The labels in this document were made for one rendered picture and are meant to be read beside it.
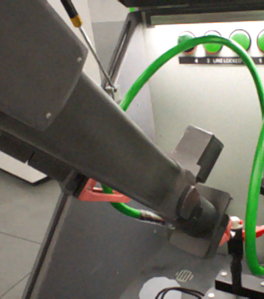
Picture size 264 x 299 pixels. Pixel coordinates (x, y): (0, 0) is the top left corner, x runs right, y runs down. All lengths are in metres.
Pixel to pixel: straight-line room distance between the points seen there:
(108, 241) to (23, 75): 0.84
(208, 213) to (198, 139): 0.12
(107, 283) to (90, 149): 0.76
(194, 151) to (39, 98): 0.39
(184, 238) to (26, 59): 0.52
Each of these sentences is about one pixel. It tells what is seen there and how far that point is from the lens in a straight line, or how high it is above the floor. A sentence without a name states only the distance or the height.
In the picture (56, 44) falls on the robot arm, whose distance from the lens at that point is 0.17.
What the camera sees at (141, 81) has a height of 1.39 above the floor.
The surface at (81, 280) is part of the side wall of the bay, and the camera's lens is 0.94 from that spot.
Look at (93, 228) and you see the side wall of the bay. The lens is 0.93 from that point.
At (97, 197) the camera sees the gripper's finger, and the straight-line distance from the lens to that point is 0.62.
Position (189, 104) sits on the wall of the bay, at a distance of 1.02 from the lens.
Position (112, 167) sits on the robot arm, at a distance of 0.32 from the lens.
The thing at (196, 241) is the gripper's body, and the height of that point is 1.17.
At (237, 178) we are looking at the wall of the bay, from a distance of 1.05.
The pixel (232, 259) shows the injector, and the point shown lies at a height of 1.07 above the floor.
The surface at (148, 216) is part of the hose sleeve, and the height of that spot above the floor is 1.17.
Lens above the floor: 1.53
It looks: 24 degrees down
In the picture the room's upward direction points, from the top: 6 degrees counter-clockwise
